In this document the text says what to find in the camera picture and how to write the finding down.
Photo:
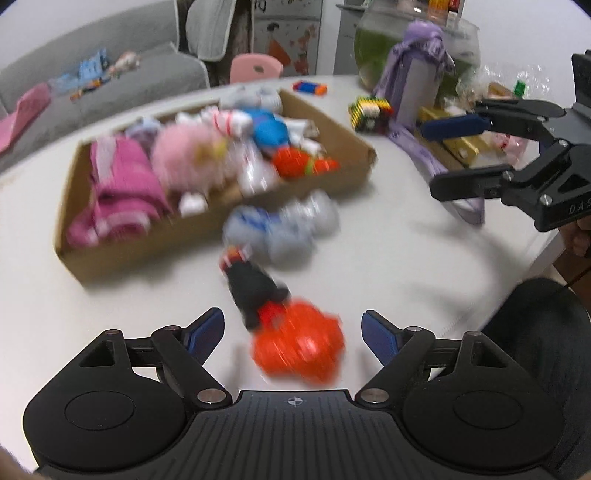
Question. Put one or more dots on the Minnie Mouse figure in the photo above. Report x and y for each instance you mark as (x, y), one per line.
(257, 296)

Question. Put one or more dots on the pink cushion on sofa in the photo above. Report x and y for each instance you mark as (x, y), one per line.
(29, 106)

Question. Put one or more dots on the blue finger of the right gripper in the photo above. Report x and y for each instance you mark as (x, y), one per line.
(461, 127)
(484, 183)

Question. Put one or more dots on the white plush toy on sofa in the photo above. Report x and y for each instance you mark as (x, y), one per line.
(127, 61)

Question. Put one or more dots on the blue toy on sofa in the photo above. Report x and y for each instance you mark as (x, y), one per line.
(93, 68)

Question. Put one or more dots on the magenta towel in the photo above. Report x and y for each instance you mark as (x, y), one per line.
(126, 196)

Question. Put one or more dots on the colourful block cube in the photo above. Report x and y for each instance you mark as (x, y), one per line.
(370, 115)

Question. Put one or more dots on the orange plastic bag ball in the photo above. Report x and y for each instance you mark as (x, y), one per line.
(302, 341)

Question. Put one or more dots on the glass fish bowl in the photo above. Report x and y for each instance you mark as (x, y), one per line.
(384, 23)

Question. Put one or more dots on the grey sofa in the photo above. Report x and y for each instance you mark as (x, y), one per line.
(183, 46)

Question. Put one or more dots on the white grey sock in box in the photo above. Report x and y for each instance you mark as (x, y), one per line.
(144, 130)

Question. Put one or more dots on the cardboard box tray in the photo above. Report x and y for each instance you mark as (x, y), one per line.
(196, 217)

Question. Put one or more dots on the blue sock roll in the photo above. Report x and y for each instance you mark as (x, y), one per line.
(268, 132)

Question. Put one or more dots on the pink child chair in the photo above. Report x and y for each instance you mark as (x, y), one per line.
(250, 67)

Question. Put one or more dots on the pink fluffy plush yellow glasses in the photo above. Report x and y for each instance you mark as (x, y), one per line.
(188, 157)

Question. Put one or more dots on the white sock pink band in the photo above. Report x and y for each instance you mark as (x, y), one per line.
(230, 123)

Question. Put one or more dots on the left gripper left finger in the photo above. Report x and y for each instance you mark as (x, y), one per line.
(182, 352)

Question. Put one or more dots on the orange bag in box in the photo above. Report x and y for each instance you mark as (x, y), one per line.
(293, 163)

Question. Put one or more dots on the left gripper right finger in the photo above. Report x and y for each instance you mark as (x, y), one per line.
(402, 353)

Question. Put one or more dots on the purple water bottle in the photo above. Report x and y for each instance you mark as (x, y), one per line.
(414, 71)

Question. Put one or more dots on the clear bubble wrap roll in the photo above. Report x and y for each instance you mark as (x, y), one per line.
(255, 174)

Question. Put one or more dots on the blue orange toy blocks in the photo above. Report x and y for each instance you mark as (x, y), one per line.
(317, 89)

